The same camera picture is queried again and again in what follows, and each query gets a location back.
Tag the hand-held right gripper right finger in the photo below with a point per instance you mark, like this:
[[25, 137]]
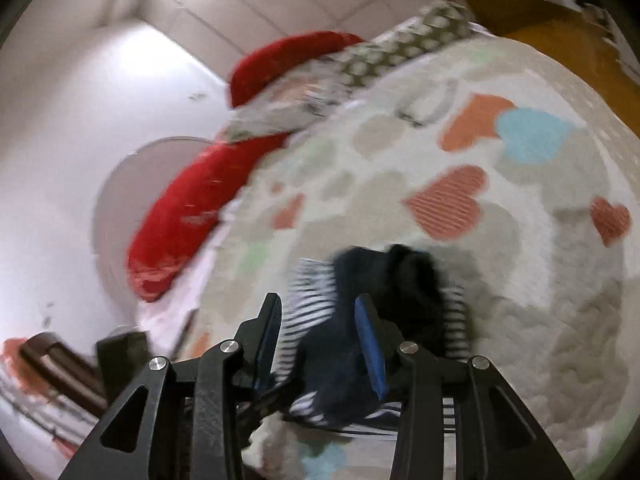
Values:
[[372, 350]]

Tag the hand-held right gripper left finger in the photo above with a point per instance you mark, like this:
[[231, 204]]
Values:
[[265, 360]]

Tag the navy striped pants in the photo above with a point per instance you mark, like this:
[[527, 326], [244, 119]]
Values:
[[325, 360]]

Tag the white bed sheet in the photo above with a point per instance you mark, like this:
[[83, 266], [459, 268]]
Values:
[[170, 310]]

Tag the dark box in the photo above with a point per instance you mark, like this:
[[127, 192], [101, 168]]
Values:
[[122, 355]]

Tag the red printed long pillow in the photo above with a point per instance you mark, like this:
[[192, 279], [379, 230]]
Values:
[[185, 220]]

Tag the heart patterned quilt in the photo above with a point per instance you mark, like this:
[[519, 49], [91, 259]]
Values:
[[525, 285]]

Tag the brown wooden furniture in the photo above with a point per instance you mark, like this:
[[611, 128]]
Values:
[[60, 370]]

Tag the round grey mesh panel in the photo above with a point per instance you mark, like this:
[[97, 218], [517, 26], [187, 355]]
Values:
[[120, 200]]

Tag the floral beige pillow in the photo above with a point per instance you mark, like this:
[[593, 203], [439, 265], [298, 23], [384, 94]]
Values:
[[280, 110]]

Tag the green patterned bolster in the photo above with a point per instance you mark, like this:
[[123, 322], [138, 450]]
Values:
[[400, 45]]

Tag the wooden door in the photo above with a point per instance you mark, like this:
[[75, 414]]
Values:
[[560, 40]]

